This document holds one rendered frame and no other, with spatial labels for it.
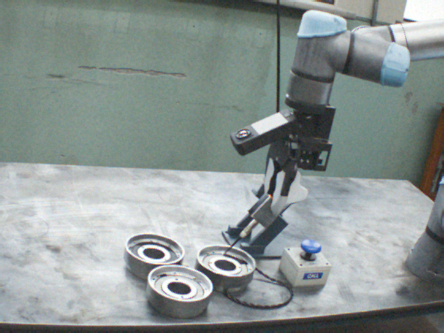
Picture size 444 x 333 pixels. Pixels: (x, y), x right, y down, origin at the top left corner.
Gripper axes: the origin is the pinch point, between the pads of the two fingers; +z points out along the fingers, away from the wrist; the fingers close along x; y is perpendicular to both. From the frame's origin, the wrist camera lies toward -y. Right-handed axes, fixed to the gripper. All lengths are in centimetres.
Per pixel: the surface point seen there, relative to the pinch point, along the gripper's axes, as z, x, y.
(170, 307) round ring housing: 10.7, -15.3, -20.3
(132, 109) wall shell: 36, 158, 9
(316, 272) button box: 9.9, -7.1, 9.1
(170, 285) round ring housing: 10.9, -9.0, -18.8
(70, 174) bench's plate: 13, 38, -31
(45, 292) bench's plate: 13.1, -8.6, -39.6
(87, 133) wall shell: 48, 157, -9
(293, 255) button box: 8.6, -3.1, 5.7
